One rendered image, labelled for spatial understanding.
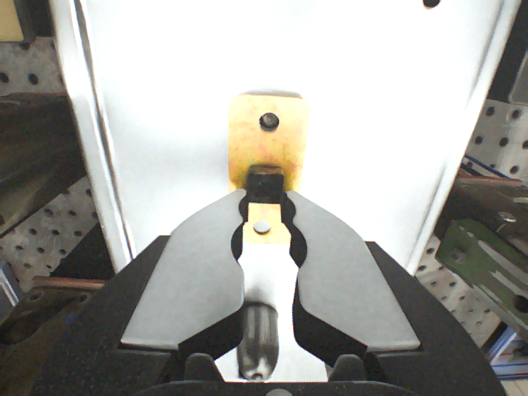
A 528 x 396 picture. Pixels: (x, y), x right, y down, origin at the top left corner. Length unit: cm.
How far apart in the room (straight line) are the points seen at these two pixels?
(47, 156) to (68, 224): 46
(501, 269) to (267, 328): 15
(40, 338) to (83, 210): 36
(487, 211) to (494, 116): 37
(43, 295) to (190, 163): 22
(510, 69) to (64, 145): 28
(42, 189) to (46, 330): 14
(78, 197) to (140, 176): 44
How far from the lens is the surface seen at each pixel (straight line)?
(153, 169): 16
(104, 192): 18
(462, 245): 23
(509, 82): 22
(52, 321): 31
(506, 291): 22
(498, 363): 275
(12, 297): 88
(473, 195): 27
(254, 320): 21
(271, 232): 16
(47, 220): 68
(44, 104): 21
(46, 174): 20
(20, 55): 57
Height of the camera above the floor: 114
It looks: 61 degrees down
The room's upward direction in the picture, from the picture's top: 178 degrees clockwise
